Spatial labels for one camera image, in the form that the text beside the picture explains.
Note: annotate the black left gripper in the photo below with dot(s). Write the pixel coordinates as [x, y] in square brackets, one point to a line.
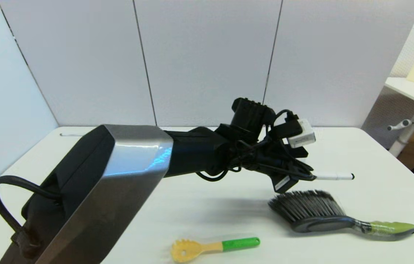
[251, 150]

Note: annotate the white marker with black cap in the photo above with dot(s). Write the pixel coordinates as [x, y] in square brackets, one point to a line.
[333, 176]

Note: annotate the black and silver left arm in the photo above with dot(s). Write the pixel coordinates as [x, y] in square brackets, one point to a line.
[126, 176]

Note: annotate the white marker with grey clip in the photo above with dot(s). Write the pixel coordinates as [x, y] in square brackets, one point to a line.
[69, 135]

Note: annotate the white connector box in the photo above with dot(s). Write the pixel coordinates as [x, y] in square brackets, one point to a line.
[302, 135]

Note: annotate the white side table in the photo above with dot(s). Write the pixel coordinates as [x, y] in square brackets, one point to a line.
[412, 91]

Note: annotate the black wrist camera block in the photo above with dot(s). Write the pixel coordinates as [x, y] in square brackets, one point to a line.
[249, 112]

